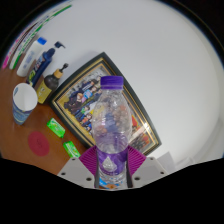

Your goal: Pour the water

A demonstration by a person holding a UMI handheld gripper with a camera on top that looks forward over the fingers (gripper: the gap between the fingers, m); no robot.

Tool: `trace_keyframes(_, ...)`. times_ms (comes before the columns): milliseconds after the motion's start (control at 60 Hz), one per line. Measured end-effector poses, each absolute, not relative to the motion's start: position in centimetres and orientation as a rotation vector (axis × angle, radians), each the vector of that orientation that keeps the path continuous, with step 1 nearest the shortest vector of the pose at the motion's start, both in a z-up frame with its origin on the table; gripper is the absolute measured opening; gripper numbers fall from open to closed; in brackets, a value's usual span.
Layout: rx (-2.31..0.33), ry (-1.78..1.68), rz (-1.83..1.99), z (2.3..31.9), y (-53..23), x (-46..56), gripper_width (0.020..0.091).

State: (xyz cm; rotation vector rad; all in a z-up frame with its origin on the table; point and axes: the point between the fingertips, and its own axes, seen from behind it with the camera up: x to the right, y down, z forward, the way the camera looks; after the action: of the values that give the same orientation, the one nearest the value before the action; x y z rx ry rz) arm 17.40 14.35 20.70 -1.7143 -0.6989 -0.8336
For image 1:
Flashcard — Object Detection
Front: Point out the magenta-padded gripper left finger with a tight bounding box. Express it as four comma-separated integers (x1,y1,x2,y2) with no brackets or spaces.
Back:
57,144,100,190

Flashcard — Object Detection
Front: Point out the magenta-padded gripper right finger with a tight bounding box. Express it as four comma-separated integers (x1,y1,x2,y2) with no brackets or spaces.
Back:
125,145,169,190

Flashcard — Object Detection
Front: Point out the clear purple-capped water bottle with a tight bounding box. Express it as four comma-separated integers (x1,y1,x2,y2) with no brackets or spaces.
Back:
91,75,133,191

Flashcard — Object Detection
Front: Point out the green soap bar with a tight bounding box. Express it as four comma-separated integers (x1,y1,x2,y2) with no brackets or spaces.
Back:
62,140,82,159
46,117,67,139

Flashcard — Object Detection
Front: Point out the flat round red coaster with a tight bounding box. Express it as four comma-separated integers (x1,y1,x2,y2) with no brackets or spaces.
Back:
27,130,51,158

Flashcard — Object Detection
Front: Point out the framed group picture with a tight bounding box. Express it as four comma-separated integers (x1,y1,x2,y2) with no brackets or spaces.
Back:
49,51,163,157

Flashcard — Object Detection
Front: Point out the dark amber pump bottle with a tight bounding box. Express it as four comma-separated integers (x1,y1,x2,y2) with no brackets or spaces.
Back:
35,62,70,105

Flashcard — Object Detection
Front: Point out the dark blue pump bottle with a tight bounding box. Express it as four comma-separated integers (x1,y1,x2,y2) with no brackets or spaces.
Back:
26,40,66,88

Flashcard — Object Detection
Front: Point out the white blue-capped bottle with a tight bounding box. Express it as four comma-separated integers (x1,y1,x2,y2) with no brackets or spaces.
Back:
16,36,48,78

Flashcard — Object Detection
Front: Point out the white green tube box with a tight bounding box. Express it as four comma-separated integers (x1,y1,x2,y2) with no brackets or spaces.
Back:
9,3,73,70

